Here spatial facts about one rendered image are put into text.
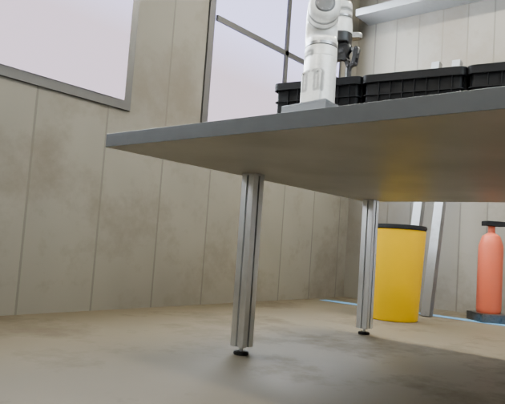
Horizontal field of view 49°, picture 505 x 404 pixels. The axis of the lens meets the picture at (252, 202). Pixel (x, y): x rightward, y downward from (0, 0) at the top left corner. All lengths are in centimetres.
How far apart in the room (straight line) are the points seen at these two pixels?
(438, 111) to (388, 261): 241
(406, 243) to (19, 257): 212
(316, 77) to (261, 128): 33
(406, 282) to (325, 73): 209
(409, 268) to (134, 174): 169
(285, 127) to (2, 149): 176
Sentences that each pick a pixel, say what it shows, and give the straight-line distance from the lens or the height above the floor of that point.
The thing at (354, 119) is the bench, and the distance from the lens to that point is 115.
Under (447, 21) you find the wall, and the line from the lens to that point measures 494.
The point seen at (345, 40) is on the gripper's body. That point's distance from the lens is 188.
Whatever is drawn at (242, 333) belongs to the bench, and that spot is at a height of 8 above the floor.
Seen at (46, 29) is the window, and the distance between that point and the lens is 294.
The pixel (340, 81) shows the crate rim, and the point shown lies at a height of 92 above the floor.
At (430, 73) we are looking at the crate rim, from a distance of 169.
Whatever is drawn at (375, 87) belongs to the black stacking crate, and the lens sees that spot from 173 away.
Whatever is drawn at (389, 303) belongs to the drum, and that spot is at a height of 11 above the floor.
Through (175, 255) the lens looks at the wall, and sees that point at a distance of 336.
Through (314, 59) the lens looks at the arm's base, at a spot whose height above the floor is 92.
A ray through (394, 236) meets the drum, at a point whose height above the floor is 50.
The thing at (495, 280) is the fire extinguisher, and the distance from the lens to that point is 399.
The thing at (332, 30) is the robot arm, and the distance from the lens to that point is 169.
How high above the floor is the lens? 40
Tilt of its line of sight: 4 degrees up
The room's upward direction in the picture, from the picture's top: 4 degrees clockwise
